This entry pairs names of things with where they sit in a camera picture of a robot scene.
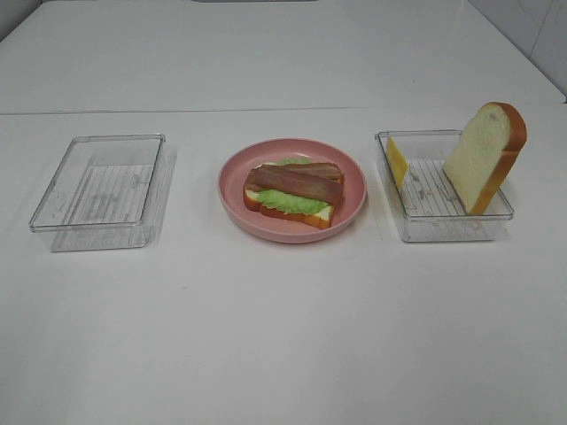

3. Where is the right clear plastic container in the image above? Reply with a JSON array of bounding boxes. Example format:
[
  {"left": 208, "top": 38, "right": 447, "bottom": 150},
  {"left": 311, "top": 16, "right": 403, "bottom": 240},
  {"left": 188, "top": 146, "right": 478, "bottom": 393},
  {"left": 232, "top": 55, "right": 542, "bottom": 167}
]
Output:
[{"left": 375, "top": 129, "right": 514, "bottom": 243}]

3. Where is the yellow cheese slice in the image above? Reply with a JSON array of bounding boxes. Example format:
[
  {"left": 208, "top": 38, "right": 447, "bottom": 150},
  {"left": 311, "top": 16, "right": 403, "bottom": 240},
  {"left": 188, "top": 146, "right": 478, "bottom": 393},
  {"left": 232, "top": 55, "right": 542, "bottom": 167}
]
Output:
[{"left": 385, "top": 136, "right": 409, "bottom": 190}]

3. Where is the green lettuce leaf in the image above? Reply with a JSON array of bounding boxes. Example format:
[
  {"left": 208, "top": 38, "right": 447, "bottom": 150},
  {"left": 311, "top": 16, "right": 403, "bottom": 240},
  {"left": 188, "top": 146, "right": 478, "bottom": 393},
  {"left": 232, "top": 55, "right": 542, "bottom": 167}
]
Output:
[{"left": 245, "top": 158, "right": 335, "bottom": 215}]

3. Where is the pink round plate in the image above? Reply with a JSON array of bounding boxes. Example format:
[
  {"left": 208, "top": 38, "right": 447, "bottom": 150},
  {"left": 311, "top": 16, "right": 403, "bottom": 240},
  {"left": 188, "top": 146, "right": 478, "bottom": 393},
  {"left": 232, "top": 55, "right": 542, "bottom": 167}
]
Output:
[{"left": 218, "top": 138, "right": 367, "bottom": 243}]

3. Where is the bread slice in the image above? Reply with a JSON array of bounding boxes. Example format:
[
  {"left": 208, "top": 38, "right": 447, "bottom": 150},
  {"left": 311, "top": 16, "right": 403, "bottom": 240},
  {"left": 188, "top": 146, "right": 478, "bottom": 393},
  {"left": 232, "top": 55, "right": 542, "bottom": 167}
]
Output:
[
  {"left": 243, "top": 176, "right": 345, "bottom": 229},
  {"left": 443, "top": 102, "right": 527, "bottom": 215}
]

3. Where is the left clear plastic container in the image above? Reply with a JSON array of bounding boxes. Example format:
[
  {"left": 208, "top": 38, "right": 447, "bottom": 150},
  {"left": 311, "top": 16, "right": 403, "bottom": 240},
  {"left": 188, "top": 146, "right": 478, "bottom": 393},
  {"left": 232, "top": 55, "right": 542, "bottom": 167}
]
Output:
[{"left": 29, "top": 134, "right": 172, "bottom": 252}]

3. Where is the long bacon strip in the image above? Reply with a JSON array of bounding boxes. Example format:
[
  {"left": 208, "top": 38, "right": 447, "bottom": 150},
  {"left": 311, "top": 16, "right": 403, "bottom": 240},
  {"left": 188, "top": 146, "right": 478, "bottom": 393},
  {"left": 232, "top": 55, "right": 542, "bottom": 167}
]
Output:
[{"left": 257, "top": 162, "right": 344, "bottom": 182}]

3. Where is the clear plastic container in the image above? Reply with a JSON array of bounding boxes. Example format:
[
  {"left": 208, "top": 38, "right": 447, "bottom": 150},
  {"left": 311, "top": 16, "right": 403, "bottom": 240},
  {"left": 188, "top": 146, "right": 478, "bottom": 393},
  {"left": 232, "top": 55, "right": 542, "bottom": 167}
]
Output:
[
  {"left": 29, "top": 134, "right": 172, "bottom": 252},
  {"left": 375, "top": 129, "right": 514, "bottom": 243}
]

